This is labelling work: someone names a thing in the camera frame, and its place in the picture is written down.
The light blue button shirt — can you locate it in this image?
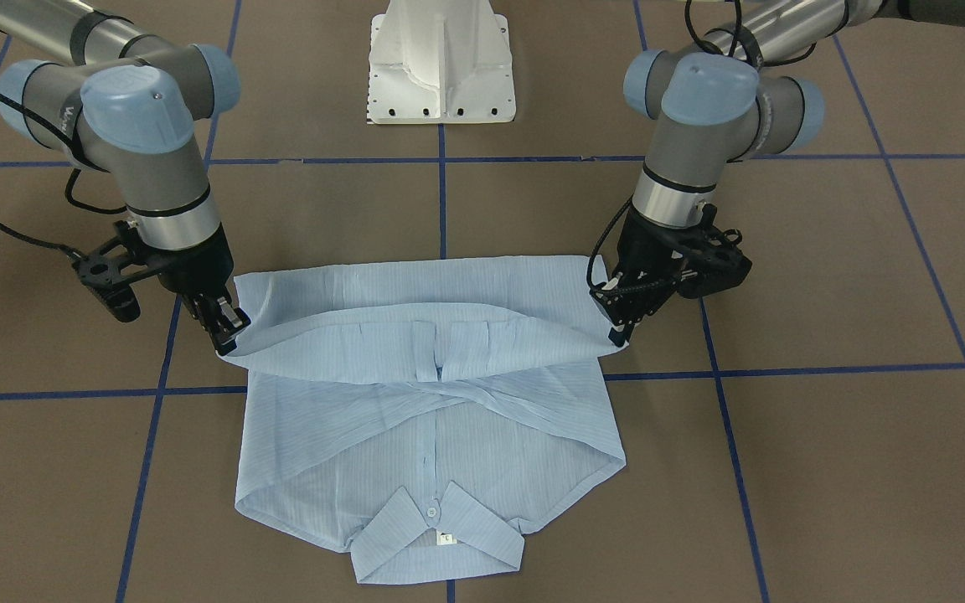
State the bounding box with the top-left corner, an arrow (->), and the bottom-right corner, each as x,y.
225,255 -> 627,585

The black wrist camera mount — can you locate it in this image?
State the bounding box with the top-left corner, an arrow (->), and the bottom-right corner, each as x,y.
70,220 -> 152,323
673,203 -> 753,299

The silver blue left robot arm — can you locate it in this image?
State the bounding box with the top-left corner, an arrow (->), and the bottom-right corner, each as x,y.
587,1 -> 965,347

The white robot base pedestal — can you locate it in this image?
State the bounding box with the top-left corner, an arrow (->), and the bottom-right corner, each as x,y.
365,1 -> 517,125

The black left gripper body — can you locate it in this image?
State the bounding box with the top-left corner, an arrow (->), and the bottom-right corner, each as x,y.
592,205 -> 705,327

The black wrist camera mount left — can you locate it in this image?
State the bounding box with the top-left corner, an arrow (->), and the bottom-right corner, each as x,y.
673,203 -> 753,299

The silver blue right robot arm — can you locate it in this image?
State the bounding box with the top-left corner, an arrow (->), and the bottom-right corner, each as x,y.
0,1 -> 251,355

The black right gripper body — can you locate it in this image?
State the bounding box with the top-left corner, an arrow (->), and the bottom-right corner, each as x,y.
135,225 -> 236,323

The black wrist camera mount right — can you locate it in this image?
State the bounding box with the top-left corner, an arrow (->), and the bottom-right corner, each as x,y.
70,220 -> 152,323

